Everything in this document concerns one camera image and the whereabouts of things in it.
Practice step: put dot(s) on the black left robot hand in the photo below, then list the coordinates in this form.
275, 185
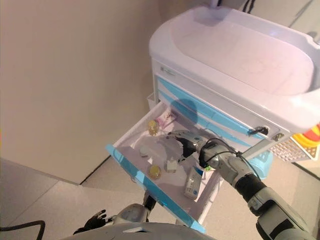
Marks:
92, 222

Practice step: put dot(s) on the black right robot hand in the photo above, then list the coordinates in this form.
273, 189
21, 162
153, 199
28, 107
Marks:
187, 145

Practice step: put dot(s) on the small white medicine box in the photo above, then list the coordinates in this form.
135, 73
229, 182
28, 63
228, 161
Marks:
171, 167

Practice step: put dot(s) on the blue fronted cart drawer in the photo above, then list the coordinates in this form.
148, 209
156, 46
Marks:
150, 186

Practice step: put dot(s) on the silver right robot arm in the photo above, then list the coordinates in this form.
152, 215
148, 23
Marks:
275, 207

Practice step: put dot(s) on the green white medicine box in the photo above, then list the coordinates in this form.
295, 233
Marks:
207, 169

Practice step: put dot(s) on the pink medicine box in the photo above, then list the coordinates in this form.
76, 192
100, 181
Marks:
165, 118

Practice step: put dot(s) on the blue white medicine box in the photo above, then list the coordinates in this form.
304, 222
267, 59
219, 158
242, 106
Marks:
193, 185

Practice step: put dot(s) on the yellow capped round bottle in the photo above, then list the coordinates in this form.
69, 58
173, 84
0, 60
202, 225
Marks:
155, 172
152, 127

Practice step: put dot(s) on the small white round bottle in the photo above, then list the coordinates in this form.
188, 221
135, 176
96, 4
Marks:
144, 152

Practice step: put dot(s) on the small white side bin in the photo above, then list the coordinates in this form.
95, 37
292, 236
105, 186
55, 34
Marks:
151, 101

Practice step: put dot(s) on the grey robot torso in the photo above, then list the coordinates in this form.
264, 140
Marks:
150, 233

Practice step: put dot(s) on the black cart key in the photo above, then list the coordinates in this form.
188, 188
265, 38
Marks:
260, 130

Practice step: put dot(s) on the light blue waste bin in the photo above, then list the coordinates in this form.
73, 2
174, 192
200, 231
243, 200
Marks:
262, 162

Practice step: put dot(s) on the silver cart lock latch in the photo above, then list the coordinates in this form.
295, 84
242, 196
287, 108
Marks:
278, 137

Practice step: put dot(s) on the white mesh basket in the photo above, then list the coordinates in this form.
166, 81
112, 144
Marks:
287, 150

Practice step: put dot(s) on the white blue medical cart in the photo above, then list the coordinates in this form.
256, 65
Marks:
225, 50

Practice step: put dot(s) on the yellow sharps container red lid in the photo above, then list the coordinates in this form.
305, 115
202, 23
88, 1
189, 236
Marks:
303, 140

